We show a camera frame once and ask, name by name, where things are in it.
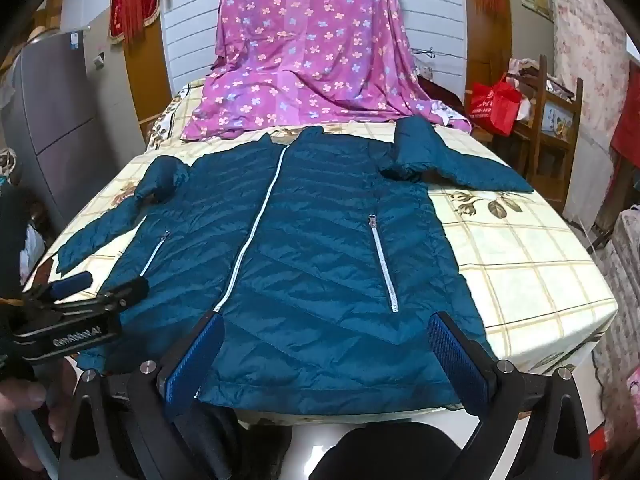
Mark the floral fabric cover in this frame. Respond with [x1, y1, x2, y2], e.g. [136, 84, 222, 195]
[594, 205, 640, 436]

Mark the teal puffer jacket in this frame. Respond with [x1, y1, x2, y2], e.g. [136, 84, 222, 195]
[54, 119, 536, 417]

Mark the brown wooden frame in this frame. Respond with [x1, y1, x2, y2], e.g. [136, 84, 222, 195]
[124, 0, 514, 153]

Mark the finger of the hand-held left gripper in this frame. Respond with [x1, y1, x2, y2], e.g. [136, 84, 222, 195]
[31, 271, 95, 306]
[96, 277, 151, 312]

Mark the purple floral bed sheet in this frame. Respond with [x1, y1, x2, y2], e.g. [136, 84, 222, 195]
[180, 0, 472, 142]

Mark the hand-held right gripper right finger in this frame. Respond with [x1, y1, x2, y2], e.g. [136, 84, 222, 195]
[427, 311, 594, 480]

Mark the red shopping bag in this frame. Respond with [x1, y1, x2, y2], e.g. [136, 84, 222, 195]
[467, 74, 524, 136]

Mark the white slatted headboard panel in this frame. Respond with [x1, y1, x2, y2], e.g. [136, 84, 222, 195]
[161, 0, 473, 106]

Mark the red fringed hanging decoration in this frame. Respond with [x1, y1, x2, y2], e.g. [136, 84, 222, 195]
[109, 0, 162, 45]

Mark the person's left hand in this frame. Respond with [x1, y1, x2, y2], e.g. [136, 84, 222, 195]
[0, 360, 77, 472]

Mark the wooden chair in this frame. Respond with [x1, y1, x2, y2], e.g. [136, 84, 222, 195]
[515, 57, 586, 211]

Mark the grey refrigerator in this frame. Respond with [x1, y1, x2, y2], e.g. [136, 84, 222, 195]
[0, 30, 99, 241]

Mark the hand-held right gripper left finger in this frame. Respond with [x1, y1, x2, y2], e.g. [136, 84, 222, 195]
[57, 311, 226, 480]

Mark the pink floral curtain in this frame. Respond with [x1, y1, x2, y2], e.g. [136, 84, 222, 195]
[547, 0, 632, 221]

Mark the bed with cream checked cover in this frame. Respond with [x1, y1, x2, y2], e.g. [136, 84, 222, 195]
[22, 77, 621, 376]

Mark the red cloth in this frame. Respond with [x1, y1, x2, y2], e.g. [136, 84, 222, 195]
[610, 87, 640, 183]

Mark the pink cloth pile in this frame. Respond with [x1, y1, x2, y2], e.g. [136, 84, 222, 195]
[507, 57, 542, 87]

